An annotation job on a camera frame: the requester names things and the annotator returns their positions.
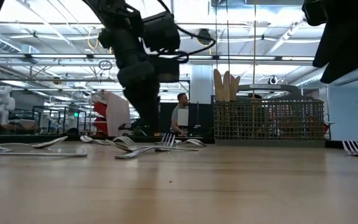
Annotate white robot figure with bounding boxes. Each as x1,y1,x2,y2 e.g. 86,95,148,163
0,85,17,125

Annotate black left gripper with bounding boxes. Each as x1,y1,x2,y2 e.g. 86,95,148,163
98,18,180,134

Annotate pink white board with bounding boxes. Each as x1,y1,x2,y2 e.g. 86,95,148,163
104,91,132,138

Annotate wooden utensils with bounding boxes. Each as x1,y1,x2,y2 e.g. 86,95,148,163
229,76,239,102
213,68,225,102

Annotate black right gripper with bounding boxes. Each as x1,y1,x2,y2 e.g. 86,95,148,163
301,0,358,84

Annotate ceiling light strip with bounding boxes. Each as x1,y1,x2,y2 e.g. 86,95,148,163
0,53,315,62

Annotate red cabinet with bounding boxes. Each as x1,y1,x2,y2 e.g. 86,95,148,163
93,101,110,136

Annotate black ceiling cable reel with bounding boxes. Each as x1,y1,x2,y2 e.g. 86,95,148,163
196,28,213,47

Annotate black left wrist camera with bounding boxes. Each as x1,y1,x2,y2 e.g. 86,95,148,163
142,11,181,53

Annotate white paper sign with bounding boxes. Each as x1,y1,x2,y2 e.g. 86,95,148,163
177,108,190,127

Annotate black left camera cable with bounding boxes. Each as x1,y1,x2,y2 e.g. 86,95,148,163
157,0,217,65

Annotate grey mesh cutlery basket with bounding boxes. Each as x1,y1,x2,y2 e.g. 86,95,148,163
211,83,326,147

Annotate black partition panel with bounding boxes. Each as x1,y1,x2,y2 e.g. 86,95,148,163
158,101,214,138

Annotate person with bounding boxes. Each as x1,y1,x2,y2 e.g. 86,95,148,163
170,92,190,137

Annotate white pillar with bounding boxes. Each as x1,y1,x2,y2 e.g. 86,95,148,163
190,64,214,105

